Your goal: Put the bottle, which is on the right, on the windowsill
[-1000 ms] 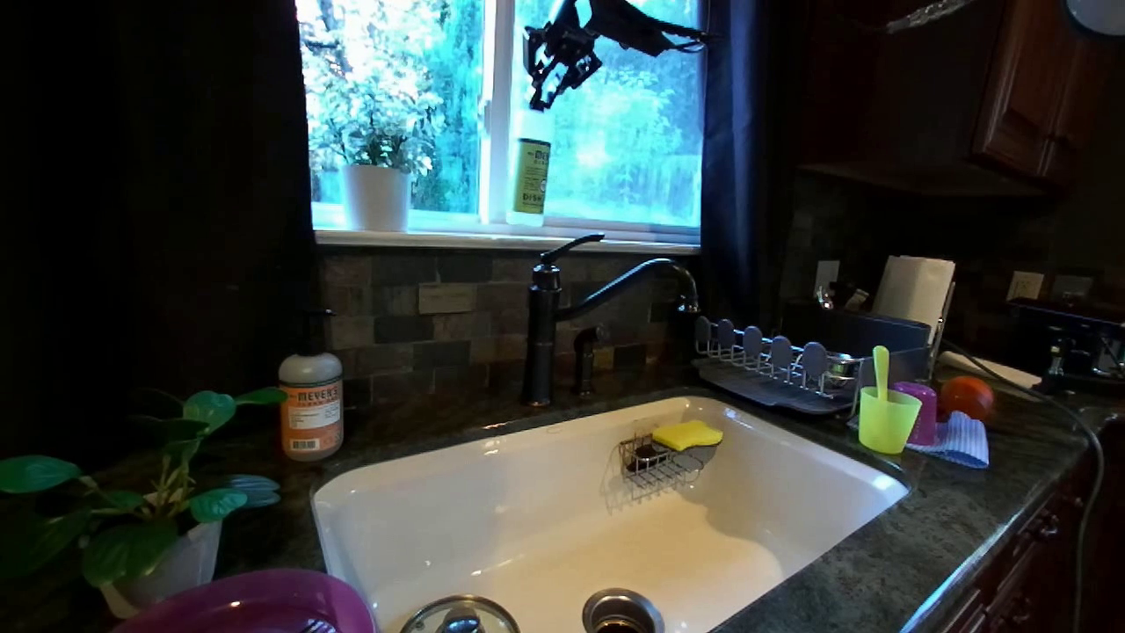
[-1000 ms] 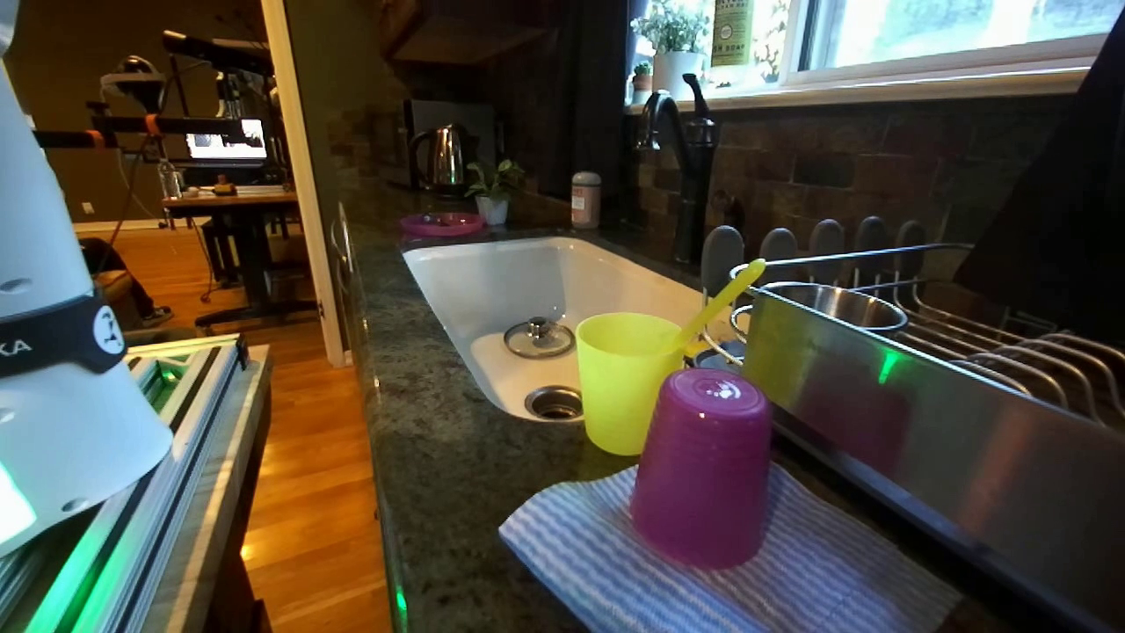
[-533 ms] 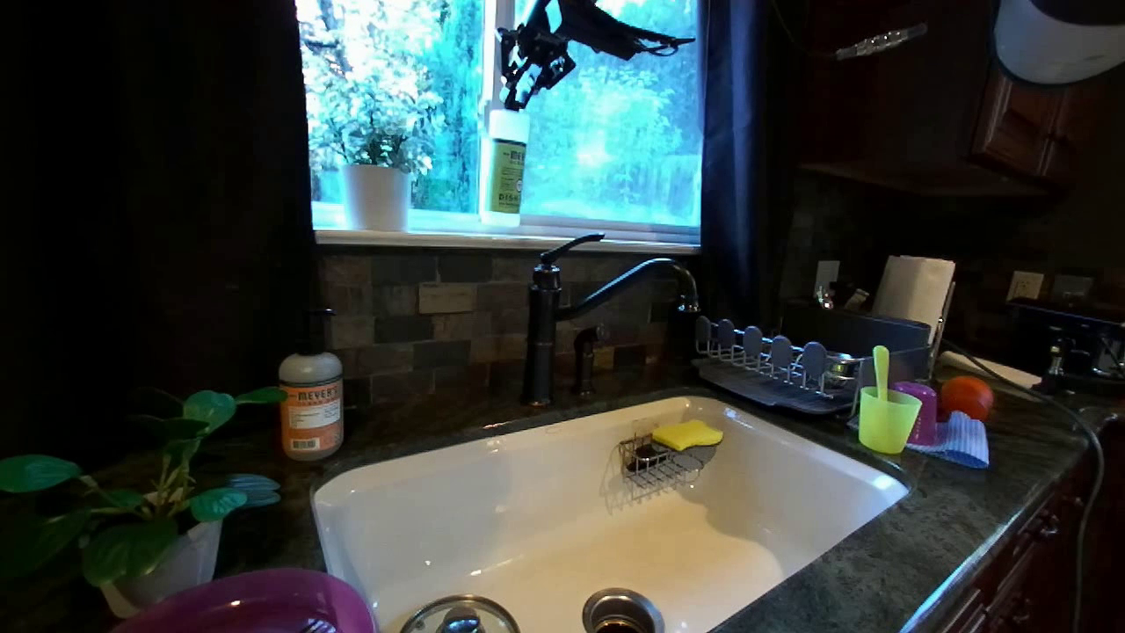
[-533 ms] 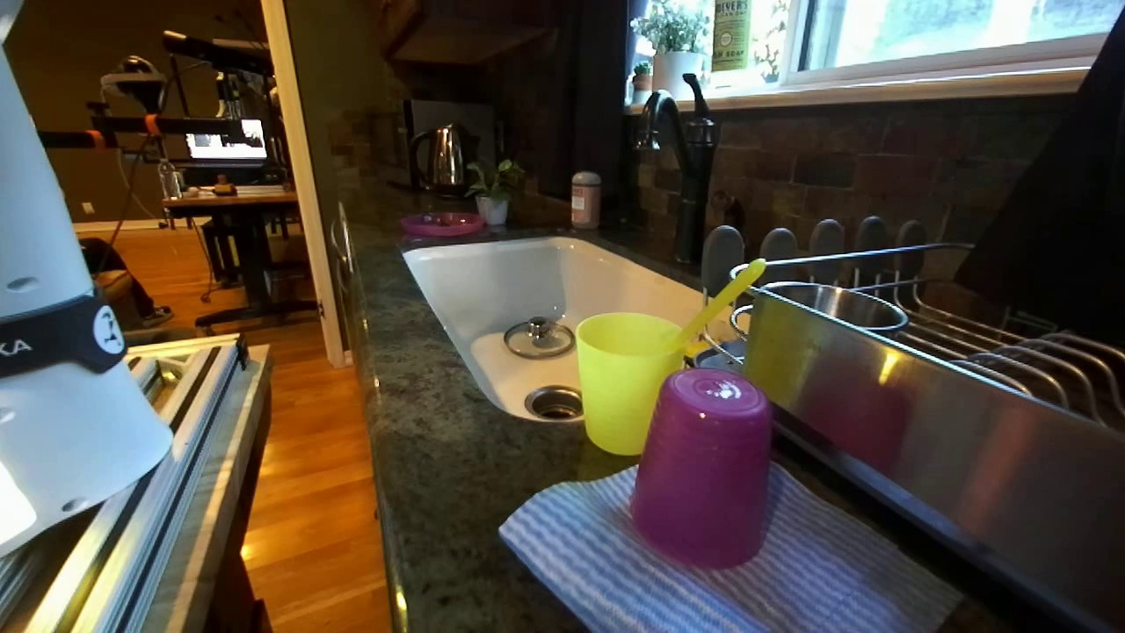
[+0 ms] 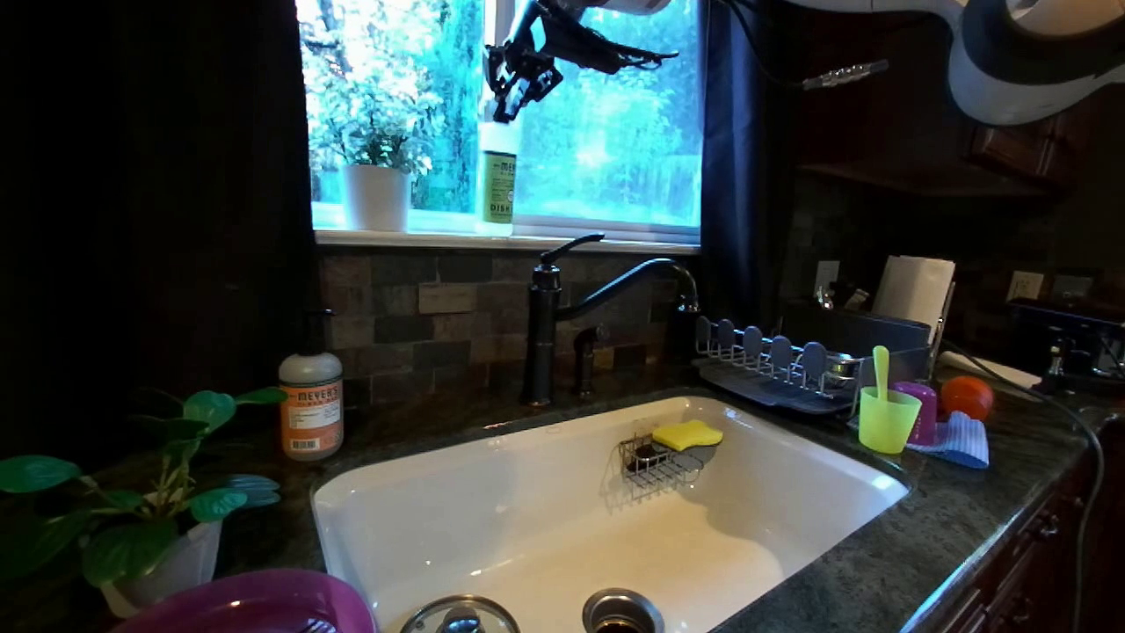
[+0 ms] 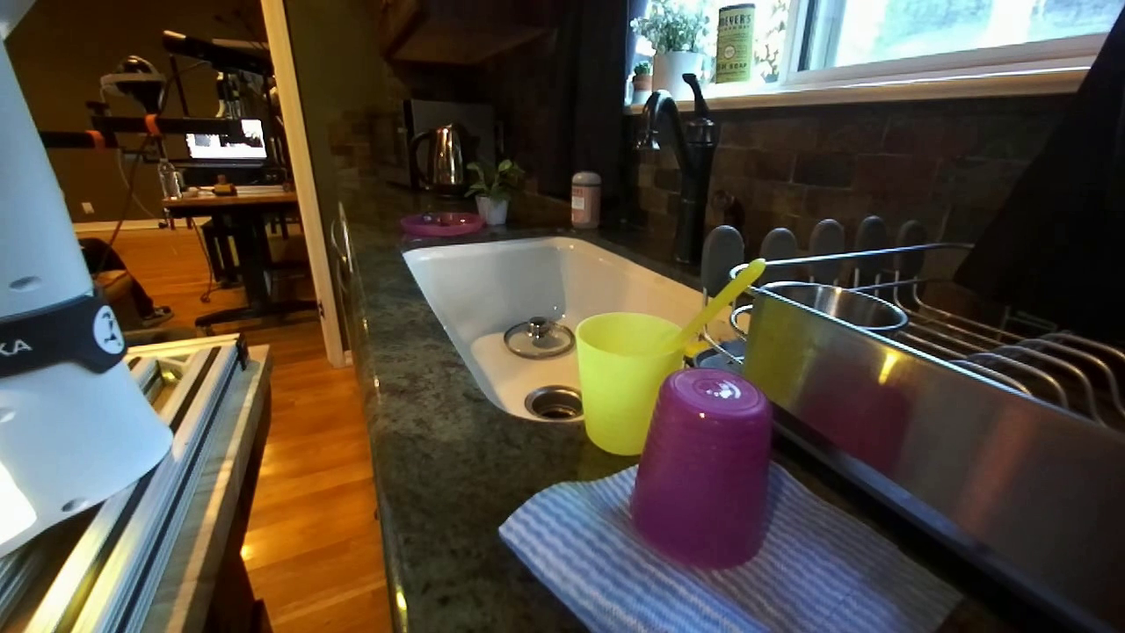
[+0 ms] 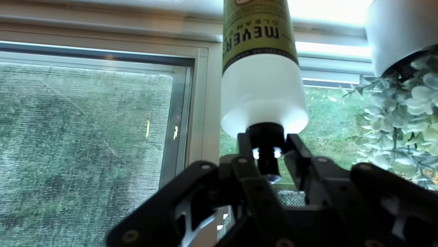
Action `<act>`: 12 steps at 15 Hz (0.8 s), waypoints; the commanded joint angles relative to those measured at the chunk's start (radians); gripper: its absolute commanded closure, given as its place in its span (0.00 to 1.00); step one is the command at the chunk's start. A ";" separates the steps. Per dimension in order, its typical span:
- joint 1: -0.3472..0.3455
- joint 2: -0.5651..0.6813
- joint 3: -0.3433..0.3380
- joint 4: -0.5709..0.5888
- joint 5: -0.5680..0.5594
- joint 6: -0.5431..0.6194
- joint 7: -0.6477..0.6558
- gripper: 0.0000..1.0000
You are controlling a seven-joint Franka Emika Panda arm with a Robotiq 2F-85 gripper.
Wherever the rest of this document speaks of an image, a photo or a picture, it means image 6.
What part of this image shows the green label soap bottle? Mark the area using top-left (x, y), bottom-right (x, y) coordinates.
top-left (714, 0), bottom-right (761, 84)

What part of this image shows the white ceramic sink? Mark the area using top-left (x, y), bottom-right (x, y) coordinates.
top-left (400, 231), bottom-right (734, 430)

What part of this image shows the metal sink drain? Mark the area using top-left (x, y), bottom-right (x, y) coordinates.
top-left (521, 382), bottom-right (587, 424)

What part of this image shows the lime green plastic cup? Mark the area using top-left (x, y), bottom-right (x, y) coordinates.
top-left (572, 311), bottom-right (689, 457)

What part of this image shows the round-leaf houseplant in white pot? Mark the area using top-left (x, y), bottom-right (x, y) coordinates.
top-left (463, 156), bottom-right (526, 231)

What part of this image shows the purple plastic bowl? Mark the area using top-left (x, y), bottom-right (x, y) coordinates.
top-left (398, 209), bottom-right (490, 246)

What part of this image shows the dark kitchen faucet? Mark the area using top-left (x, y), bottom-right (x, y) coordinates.
top-left (638, 69), bottom-right (720, 272)

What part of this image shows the steel kettle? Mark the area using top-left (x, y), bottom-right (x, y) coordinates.
top-left (408, 121), bottom-right (475, 196)

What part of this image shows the purple plastic cup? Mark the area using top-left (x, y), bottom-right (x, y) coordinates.
top-left (628, 367), bottom-right (777, 574)

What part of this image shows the wooden desk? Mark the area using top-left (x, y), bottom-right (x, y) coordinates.
top-left (161, 183), bottom-right (305, 318)

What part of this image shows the blue striped dish cloth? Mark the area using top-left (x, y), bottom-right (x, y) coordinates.
top-left (496, 460), bottom-right (964, 633)

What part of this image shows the computer monitor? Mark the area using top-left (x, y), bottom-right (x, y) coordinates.
top-left (182, 116), bottom-right (272, 168)

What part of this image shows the metal robot stand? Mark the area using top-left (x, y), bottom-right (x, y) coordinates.
top-left (0, 331), bottom-right (273, 633)

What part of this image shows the metal dish rack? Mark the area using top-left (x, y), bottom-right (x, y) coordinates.
top-left (699, 212), bottom-right (1125, 633)

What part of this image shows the white door frame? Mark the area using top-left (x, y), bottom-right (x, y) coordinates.
top-left (258, 0), bottom-right (351, 367)

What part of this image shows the white window frame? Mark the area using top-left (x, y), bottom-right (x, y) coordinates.
top-left (699, 0), bottom-right (1125, 116)

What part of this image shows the camera on tripod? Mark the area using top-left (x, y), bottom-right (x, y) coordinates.
top-left (82, 49), bottom-right (177, 225)

